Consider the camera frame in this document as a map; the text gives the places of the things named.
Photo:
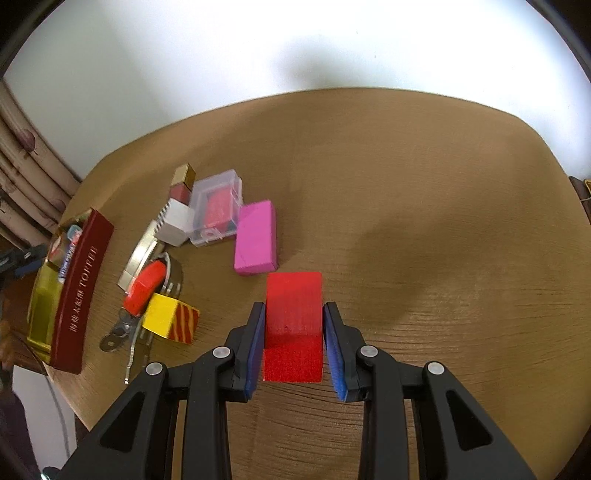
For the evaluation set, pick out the patterned brown object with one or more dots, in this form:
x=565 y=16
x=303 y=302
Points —
x=582 y=189

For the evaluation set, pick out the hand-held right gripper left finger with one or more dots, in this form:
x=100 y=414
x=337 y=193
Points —
x=255 y=350

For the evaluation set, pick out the white small box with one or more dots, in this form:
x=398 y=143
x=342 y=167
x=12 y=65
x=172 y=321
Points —
x=175 y=221

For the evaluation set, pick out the blue and red packet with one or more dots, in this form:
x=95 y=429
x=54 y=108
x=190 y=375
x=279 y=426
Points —
x=67 y=258

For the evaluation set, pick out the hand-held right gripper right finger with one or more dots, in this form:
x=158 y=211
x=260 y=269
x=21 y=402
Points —
x=333 y=355

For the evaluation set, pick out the beige patterned curtain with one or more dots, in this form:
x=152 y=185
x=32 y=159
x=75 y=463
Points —
x=27 y=184

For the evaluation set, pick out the red octagonal block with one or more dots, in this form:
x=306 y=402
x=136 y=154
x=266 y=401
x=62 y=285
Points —
x=145 y=286

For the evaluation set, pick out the silver metal clip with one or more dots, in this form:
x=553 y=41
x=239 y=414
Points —
x=121 y=330

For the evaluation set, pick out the gold and red small box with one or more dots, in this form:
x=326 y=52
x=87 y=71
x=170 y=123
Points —
x=182 y=182

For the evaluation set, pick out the clear plastic box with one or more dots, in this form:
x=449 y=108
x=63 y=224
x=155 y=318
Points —
x=217 y=207

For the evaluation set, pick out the red and gold tin box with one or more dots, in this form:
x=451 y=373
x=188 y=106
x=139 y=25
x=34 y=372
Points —
x=78 y=295

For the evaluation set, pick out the yellow red striped block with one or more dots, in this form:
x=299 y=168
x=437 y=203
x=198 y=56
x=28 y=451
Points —
x=161 y=316

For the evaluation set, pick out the pink rectangular block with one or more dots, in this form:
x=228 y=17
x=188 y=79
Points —
x=254 y=235

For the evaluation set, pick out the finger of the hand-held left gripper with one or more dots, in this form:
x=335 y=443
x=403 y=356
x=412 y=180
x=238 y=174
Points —
x=23 y=263

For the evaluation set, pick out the red rectangular block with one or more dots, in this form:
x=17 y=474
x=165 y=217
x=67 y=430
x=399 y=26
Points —
x=293 y=304

